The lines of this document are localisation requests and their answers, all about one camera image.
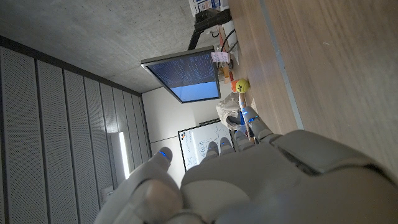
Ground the black computer monitor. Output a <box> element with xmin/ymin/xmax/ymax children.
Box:
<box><xmin>140</xmin><ymin>45</ymin><xmax>221</xmax><ymax>104</ymax></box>

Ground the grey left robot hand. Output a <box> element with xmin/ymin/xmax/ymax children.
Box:
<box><xmin>93</xmin><ymin>106</ymin><xmax>398</xmax><ymax>224</ymax></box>

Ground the white jacket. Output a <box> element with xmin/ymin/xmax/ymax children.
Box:
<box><xmin>216</xmin><ymin>92</ymin><xmax>246</xmax><ymax>131</ymax></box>

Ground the white wipes canister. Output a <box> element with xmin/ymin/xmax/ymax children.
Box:
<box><xmin>188</xmin><ymin>0</ymin><xmax>229</xmax><ymax>16</ymax></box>

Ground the long ceiling light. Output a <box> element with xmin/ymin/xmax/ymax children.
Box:
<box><xmin>119</xmin><ymin>131</ymin><xmax>131</xmax><ymax>180</ymax></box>

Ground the white monitor stand base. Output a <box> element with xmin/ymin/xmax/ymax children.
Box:
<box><xmin>222</xmin><ymin>21</ymin><xmax>240</xmax><ymax>65</ymax></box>

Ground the pink sticky note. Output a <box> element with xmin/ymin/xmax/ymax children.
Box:
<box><xmin>210</xmin><ymin>51</ymin><xmax>231</xmax><ymax>63</ymax></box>

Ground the black monitor cable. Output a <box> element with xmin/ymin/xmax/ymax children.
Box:
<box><xmin>220</xmin><ymin>28</ymin><xmax>236</xmax><ymax>52</ymax></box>

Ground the whiteboard with black frame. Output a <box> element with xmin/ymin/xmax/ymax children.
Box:
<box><xmin>177</xmin><ymin>119</ymin><xmax>236</xmax><ymax>172</ymax></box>

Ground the yellow tennis ball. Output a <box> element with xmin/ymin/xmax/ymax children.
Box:
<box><xmin>235</xmin><ymin>78</ymin><xmax>250</xmax><ymax>94</ymax></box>

